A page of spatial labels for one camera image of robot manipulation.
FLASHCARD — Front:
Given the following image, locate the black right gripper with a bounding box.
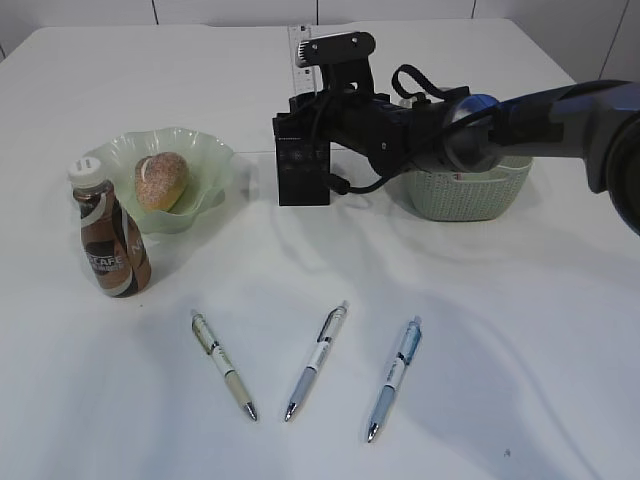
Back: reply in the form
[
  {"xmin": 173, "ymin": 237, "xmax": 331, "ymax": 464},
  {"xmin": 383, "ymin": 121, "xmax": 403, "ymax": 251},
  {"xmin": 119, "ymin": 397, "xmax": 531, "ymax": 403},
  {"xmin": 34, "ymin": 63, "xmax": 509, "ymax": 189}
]
[{"xmin": 272, "ymin": 59, "xmax": 450, "ymax": 173}]

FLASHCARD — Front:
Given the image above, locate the clear plastic ruler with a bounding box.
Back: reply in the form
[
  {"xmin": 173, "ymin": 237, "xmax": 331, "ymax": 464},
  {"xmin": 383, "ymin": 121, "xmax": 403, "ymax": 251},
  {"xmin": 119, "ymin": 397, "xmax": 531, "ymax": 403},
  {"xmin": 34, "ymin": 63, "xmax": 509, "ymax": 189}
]
[{"xmin": 287, "ymin": 24, "xmax": 317, "ymax": 96}]

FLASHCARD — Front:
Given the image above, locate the bread roll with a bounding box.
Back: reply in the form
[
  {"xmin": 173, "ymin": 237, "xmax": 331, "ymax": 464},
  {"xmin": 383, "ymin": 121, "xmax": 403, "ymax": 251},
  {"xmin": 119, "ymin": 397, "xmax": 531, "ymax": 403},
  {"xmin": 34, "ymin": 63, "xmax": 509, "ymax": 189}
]
[{"xmin": 134, "ymin": 152, "xmax": 189, "ymax": 212}]

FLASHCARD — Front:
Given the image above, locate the Nescafe coffee bottle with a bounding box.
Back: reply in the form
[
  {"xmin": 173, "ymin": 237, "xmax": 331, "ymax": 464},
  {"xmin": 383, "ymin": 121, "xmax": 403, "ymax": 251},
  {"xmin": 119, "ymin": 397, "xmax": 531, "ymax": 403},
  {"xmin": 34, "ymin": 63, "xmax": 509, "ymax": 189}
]
[{"xmin": 68, "ymin": 157, "xmax": 152, "ymax": 298}]

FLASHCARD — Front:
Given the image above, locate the light blue pen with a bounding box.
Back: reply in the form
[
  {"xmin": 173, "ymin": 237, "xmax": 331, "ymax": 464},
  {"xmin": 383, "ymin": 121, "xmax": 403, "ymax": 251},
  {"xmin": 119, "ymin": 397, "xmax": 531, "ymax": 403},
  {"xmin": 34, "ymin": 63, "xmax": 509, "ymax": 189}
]
[{"xmin": 366, "ymin": 316, "xmax": 422, "ymax": 443}]

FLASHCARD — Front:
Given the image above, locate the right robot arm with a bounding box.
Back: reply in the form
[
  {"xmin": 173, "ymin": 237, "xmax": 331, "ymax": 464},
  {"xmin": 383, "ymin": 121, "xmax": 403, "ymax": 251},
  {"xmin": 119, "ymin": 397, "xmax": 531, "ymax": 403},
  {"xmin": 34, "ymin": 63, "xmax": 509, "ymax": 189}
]
[{"xmin": 272, "ymin": 64, "xmax": 639, "ymax": 230}]

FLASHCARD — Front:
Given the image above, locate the black pen holder box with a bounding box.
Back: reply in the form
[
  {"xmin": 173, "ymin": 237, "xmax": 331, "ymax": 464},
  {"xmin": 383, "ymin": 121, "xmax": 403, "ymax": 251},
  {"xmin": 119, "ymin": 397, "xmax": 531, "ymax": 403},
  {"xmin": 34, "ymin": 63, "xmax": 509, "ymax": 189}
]
[{"xmin": 275, "ymin": 137, "xmax": 330, "ymax": 206}]

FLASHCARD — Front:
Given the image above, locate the green glass wavy plate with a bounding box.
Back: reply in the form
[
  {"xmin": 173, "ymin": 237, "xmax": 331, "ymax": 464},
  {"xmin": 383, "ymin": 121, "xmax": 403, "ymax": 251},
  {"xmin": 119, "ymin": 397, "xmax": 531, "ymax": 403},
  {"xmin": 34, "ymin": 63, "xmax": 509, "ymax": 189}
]
[{"xmin": 85, "ymin": 127, "xmax": 233, "ymax": 234}]

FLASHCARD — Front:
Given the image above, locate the grey blue pen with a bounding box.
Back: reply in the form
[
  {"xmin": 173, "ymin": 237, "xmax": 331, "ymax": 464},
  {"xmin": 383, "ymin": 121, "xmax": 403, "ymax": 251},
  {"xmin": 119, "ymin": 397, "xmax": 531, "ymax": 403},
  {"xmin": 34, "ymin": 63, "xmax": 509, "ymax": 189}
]
[{"xmin": 284, "ymin": 301, "xmax": 349, "ymax": 422}]

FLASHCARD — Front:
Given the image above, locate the green plastic basket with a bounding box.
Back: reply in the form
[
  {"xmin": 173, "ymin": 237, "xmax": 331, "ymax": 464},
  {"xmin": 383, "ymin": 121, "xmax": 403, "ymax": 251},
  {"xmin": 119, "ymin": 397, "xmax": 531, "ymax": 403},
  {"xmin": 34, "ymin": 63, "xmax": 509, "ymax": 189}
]
[{"xmin": 397, "ymin": 87, "xmax": 533, "ymax": 222}]

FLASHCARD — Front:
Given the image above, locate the beige pen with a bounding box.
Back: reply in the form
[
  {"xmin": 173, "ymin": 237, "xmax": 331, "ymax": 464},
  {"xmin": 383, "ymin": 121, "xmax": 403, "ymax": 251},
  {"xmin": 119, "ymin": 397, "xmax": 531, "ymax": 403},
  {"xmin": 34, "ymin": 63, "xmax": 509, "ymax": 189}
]
[{"xmin": 191, "ymin": 310, "xmax": 258, "ymax": 422}]

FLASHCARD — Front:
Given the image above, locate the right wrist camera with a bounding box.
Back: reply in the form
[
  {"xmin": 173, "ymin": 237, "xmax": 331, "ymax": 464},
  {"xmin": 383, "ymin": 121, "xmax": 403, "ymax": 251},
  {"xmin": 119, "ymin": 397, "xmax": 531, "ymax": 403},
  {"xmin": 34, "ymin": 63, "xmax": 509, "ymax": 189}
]
[{"xmin": 300, "ymin": 31, "xmax": 376, "ymax": 67}]

